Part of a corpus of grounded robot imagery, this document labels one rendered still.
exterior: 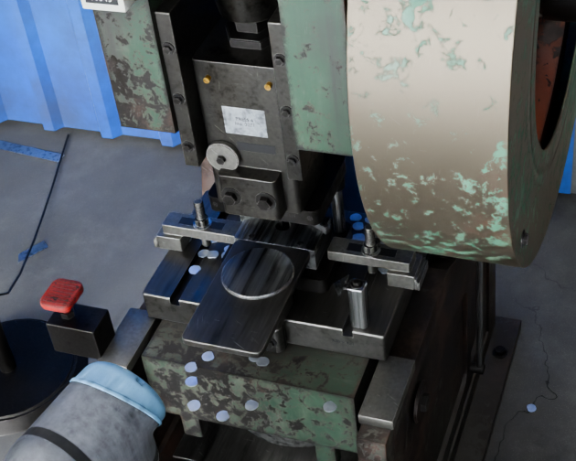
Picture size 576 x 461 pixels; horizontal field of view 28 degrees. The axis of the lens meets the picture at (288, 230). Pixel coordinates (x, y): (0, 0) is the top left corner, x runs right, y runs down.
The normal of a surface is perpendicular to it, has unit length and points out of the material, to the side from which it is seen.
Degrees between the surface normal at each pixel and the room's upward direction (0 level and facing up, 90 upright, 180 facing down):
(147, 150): 0
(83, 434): 31
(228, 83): 90
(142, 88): 90
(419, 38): 73
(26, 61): 90
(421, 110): 85
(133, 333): 0
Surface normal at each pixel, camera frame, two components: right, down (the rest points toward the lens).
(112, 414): 0.49, -0.39
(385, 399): -0.11, -0.76
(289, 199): -0.33, 0.64
